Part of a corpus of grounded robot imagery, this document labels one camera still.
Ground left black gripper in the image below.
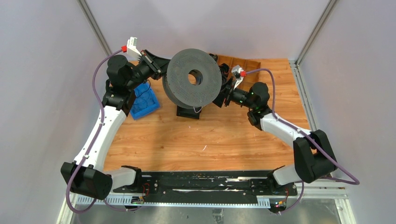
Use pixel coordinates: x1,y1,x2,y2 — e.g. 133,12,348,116
126,50,178,91

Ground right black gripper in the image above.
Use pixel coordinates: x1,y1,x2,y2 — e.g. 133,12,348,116
205,77,255,110

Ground black cable spool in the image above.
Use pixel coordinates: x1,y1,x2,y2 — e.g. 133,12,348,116
162,49,222,109

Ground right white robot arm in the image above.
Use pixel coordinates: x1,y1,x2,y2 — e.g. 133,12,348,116
213,82,337,195

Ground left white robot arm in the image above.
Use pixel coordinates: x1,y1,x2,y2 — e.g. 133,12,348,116
61,49,170,200

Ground wooden compartment tray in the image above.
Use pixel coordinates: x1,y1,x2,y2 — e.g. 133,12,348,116
211,54,261,91

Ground blue plastic bin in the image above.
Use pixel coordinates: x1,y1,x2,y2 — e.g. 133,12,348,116
130,80,160,120

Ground black plastic bin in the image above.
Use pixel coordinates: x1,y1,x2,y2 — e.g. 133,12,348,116
176,106,202,119

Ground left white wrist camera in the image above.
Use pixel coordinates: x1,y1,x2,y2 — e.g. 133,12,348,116
126,37,142,61

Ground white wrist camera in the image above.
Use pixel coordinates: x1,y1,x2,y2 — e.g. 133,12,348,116
126,37,142,61
231,65,246,90

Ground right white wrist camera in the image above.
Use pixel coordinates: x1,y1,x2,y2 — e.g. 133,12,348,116
231,65,246,90

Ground thin wires in blue bin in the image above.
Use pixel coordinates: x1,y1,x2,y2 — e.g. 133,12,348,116
134,90,154,111

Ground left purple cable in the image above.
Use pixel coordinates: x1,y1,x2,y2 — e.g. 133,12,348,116
65,45,143,215

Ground purple cable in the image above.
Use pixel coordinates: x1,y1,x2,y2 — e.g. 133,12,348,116
65,45,143,215
240,68,361,215

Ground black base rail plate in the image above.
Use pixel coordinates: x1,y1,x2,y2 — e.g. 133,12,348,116
114,170,297,205

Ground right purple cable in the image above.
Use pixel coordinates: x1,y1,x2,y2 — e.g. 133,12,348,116
240,68,361,215

